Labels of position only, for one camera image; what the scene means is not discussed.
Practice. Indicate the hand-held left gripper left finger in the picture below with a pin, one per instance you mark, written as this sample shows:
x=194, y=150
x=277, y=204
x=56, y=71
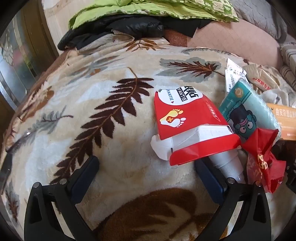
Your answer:
x=84, y=180

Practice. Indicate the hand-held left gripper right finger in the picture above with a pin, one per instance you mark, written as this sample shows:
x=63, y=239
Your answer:
x=211, y=183

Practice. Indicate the red plastic bag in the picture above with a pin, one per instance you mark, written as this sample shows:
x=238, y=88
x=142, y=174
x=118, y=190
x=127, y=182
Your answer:
x=261, y=150

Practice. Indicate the red white carton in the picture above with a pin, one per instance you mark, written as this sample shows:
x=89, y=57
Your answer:
x=185, y=115

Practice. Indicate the teal cartoon tissue packet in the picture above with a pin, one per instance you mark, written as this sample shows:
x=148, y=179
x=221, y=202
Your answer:
x=249, y=104

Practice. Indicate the orange medicine box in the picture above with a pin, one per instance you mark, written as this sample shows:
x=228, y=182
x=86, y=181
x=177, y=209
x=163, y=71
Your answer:
x=284, y=120

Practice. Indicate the white tissue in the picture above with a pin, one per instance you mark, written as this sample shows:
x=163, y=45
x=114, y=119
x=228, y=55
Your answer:
x=277, y=96

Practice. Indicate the beige red snack wrapper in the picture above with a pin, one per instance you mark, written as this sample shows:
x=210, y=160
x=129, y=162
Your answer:
x=263, y=78

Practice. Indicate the leaf print fleece blanket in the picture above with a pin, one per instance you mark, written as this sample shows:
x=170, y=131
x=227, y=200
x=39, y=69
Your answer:
x=92, y=97

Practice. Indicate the wooden glass door cabinet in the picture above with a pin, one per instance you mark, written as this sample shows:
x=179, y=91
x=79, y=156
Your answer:
x=18, y=58

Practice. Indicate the brown pink sofa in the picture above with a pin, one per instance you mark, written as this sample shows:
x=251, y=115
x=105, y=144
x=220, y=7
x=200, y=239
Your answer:
x=231, y=39

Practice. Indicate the striped floral quilt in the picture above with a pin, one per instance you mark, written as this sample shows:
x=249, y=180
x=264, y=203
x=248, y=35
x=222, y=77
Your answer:
x=289, y=60

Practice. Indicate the black jacket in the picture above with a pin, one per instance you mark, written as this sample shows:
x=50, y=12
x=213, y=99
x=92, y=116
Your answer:
x=129, y=26

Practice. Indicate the grey quilted pillow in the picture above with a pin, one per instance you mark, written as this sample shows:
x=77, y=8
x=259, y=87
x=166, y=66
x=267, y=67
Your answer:
x=261, y=14

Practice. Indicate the green checked quilt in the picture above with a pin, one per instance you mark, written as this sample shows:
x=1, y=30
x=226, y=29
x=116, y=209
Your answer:
x=138, y=11

